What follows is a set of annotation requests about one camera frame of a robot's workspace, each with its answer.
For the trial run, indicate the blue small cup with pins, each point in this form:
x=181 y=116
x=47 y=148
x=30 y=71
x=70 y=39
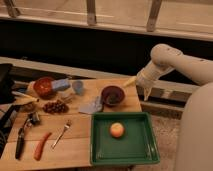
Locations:
x=78 y=87

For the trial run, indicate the grey blue towel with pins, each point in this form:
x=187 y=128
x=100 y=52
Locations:
x=93 y=106

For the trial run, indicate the silver fork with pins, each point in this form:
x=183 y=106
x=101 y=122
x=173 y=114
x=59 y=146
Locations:
x=65 y=128

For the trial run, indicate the brown round object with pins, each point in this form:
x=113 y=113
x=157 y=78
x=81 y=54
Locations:
x=30 y=107

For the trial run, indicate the peach apple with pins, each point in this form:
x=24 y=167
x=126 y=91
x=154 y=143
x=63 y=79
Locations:
x=117 y=130

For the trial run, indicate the green square tray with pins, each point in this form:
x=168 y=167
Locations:
x=137 y=145

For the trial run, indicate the blue sponge block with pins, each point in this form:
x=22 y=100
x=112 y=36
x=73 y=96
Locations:
x=60 y=85

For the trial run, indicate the banana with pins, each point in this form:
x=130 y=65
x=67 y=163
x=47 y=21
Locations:
x=22 y=97

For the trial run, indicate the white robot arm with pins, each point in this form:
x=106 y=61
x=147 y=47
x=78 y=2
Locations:
x=195 y=142

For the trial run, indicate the red bowl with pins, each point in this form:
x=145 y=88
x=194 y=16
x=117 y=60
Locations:
x=43 y=87

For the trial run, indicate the red chili pepper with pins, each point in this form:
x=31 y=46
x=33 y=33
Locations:
x=40 y=146

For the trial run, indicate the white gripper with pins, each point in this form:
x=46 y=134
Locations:
x=147 y=77

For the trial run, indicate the bunch of dark grapes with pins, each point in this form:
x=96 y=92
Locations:
x=55 y=107

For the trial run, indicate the dark maroon bowl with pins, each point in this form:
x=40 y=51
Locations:
x=112 y=95

